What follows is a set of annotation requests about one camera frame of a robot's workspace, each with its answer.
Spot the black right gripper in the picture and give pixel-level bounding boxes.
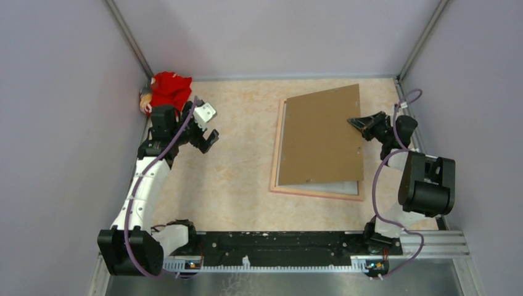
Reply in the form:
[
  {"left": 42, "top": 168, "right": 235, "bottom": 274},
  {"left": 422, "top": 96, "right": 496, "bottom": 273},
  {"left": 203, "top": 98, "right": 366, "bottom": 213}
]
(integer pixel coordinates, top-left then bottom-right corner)
[{"left": 348, "top": 112, "right": 394, "bottom": 145}]

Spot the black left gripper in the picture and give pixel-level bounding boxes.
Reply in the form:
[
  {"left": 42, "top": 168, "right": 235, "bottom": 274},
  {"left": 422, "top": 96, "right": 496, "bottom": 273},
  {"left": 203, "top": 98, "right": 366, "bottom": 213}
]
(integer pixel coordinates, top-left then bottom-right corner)
[{"left": 171, "top": 101, "right": 218, "bottom": 153}]

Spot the brown frame backing board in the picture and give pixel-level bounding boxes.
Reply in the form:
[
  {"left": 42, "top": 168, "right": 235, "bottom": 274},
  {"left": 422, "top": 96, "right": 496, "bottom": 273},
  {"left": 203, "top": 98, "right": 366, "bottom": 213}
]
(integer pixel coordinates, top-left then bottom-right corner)
[{"left": 278, "top": 84, "right": 364, "bottom": 185}]

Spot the seascape photo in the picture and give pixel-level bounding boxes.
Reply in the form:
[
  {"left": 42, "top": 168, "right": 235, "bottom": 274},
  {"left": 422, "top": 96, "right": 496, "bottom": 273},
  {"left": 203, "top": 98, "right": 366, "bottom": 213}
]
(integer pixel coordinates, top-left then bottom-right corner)
[{"left": 276, "top": 181, "right": 358, "bottom": 195}]

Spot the pink wooden picture frame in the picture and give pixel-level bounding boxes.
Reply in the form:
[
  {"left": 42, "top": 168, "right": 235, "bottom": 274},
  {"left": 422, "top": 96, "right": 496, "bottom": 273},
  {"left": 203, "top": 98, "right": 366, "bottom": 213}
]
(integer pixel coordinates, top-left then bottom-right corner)
[{"left": 268, "top": 100, "right": 364, "bottom": 202}]

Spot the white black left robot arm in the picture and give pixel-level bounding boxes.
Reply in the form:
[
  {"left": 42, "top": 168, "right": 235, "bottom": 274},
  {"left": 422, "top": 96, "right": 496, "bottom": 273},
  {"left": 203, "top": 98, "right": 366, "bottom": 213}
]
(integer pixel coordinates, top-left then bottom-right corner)
[{"left": 97, "top": 97, "right": 219, "bottom": 278}]

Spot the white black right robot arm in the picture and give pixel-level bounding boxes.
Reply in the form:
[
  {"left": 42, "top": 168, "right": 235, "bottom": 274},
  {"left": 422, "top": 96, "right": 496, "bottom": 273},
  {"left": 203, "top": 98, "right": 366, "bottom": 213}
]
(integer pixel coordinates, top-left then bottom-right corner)
[{"left": 347, "top": 112, "right": 456, "bottom": 254}]

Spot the red crumpled cloth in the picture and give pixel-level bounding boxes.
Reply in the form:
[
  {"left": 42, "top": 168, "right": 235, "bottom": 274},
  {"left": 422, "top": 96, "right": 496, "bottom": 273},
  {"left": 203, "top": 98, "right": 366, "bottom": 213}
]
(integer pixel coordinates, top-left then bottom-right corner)
[{"left": 139, "top": 72, "right": 193, "bottom": 116}]

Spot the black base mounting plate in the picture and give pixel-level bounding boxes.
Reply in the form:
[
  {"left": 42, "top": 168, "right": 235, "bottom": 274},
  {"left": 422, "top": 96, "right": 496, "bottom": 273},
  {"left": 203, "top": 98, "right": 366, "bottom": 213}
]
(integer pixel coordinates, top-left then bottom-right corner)
[{"left": 172, "top": 231, "right": 403, "bottom": 267}]

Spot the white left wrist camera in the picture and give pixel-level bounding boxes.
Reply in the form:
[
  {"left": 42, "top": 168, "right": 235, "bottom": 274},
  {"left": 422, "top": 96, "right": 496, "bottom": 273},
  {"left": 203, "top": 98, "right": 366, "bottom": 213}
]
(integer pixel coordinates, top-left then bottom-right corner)
[{"left": 193, "top": 101, "right": 217, "bottom": 131}]

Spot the aluminium front rail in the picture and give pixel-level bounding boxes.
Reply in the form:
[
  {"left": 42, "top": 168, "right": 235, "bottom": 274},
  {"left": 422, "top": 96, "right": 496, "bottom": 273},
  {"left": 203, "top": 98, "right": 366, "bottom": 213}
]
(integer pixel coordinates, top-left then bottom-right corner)
[{"left": 89, "top": 230, "right": 485, "bottom": 295}]

